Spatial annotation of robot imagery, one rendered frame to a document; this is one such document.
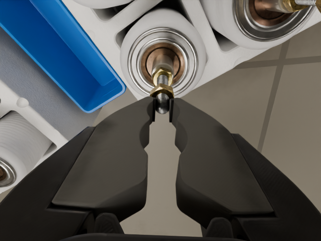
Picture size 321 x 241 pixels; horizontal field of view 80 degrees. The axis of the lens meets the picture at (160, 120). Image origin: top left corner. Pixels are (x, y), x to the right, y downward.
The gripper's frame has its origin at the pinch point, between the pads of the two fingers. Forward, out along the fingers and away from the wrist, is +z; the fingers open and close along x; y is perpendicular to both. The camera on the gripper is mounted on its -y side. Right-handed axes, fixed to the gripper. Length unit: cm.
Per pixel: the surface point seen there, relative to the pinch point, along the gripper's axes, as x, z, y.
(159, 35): -0.5, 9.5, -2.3
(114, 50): -6.8, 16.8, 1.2
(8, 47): -27.0, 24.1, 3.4
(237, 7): 6.4, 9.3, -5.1
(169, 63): 0.6, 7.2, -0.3
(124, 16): -5.1, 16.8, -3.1
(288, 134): 38, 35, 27
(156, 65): -0.6, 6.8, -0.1
